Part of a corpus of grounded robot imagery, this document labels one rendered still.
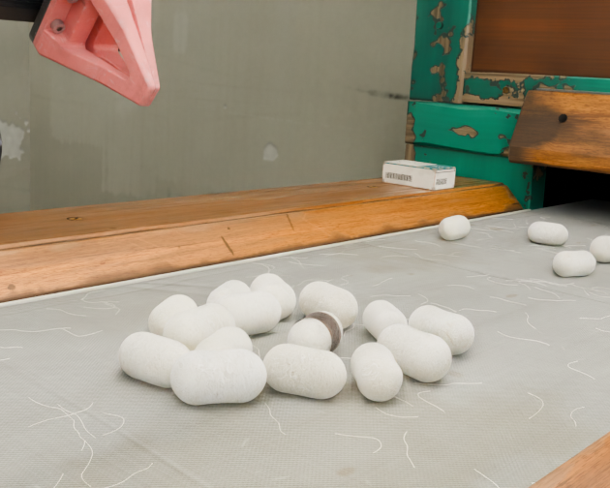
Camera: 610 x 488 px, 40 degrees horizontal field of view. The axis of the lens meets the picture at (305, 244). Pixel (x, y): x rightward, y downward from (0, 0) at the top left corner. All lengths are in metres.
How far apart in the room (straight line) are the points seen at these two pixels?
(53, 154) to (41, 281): 2.22
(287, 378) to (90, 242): 0.21
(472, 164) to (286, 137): 1.16
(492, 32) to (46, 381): 0.67
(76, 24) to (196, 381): 0.24
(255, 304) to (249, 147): 1.72
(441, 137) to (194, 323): 0.60
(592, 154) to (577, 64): 0.12
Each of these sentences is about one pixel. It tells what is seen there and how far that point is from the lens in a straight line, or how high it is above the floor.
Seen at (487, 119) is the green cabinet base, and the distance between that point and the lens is 0.90.
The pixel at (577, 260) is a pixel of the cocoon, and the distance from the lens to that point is 0.59.
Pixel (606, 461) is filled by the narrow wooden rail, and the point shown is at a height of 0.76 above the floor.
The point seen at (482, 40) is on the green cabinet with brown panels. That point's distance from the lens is 0.92.
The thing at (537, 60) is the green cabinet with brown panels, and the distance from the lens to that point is 0.89.
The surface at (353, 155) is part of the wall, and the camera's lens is 1.92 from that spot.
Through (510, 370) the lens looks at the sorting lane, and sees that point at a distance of 0.40.
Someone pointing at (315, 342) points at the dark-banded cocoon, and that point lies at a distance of 0.37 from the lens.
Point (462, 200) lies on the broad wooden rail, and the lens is 0.80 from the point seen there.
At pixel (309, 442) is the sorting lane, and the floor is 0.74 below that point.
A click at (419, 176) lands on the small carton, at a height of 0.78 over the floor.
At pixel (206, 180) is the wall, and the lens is 2.21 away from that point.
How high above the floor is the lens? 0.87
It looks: 12 degrees down
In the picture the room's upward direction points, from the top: 3 degrees clockwise
